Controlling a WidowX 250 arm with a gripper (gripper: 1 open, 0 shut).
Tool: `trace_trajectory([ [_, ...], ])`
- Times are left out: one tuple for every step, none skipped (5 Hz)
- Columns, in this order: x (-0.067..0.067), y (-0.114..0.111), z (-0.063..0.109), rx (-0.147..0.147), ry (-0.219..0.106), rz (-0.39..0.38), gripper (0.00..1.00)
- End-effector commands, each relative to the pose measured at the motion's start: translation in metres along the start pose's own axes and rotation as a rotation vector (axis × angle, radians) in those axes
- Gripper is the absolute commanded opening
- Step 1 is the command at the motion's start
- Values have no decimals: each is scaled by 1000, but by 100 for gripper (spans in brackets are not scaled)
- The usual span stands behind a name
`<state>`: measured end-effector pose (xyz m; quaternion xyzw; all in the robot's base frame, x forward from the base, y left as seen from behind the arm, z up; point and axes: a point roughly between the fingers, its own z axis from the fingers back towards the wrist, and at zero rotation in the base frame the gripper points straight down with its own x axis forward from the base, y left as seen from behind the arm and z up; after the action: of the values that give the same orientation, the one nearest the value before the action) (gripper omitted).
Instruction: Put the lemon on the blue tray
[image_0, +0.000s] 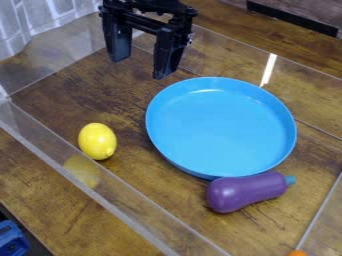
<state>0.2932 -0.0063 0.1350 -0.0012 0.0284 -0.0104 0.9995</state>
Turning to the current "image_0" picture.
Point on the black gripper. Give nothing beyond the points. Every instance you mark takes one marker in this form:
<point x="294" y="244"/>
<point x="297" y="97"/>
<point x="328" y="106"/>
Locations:
<point x="163" y="17"/>

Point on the blue object at corner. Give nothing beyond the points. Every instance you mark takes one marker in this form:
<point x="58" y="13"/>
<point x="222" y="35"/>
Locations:
<point x="14" y="242"/>

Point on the orange object at edge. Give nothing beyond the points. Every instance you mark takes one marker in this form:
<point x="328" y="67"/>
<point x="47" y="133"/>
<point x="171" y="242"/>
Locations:
<point x="297" y="253"/>

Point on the blue round tray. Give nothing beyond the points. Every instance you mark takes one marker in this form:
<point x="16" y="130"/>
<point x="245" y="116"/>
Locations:
<point x="219" y="127"/>

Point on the clear acrylic enclosure wall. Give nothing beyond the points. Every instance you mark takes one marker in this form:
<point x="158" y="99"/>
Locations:
<point x="131" y="205"/>

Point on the white sheer curtain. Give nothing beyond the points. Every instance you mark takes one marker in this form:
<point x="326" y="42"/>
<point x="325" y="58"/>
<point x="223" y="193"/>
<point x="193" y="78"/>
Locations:
<point x="26" y="18"/>

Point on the yellow lemon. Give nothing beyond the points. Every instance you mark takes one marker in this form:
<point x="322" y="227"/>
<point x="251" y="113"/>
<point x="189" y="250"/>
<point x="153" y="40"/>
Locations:
<point x="98" y="141"/>

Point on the dark baseboard strip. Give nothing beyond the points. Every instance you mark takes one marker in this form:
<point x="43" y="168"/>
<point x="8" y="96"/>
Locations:
<point x="293" y="19"/>

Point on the purple toy eggplant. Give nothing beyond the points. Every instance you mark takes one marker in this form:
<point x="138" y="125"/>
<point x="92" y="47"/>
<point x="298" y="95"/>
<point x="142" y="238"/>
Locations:
<point x="229" y="194"/>

